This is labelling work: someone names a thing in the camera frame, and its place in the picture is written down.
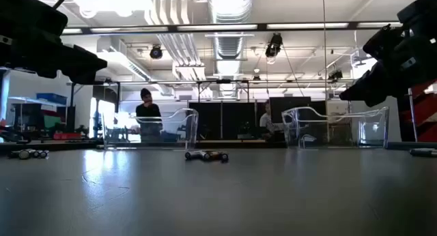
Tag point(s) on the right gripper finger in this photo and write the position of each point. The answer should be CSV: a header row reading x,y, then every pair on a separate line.
x,y
370,86

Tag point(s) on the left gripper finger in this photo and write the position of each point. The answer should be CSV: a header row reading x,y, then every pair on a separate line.
x,y
85,67

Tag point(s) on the clear plastic bin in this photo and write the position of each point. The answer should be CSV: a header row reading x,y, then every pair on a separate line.
x,y
191,127
382,127

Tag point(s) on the black AAA battery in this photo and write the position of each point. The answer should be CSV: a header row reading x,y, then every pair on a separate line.
x,y
224,157
423,152

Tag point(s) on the batteries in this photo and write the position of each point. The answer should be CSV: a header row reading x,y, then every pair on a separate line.
x,y
24,154

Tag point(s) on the blue storage crate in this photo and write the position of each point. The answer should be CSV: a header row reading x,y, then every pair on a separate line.
x,y
51,98

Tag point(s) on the red storage bin rack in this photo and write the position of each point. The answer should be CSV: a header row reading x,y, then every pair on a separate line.
x,y
425,110

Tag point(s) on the red low box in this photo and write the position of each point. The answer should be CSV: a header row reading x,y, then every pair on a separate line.
x,y
66,136

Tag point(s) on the person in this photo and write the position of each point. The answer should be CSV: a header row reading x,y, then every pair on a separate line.
x,y
148,113
265,120

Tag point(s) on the white ceiling pipe bundle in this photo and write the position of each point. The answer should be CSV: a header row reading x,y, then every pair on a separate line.
x,y
177,41

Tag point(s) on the black screen panels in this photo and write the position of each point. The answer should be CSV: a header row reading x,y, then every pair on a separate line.
x,y
235,120

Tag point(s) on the black hanging camera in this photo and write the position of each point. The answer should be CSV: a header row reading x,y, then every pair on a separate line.
x,y
156,52
274,46
335,75

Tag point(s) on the white round duct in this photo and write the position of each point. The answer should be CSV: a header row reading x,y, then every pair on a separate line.
x,y
102,4

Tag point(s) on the black aluminium rig frame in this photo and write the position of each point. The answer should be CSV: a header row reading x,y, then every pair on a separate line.
x,y
261,26

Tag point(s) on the black background rig frame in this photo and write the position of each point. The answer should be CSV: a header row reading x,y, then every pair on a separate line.
x,y
223,81

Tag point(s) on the silver ribbed duct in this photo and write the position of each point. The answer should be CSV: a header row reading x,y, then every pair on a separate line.
x,y
228,48

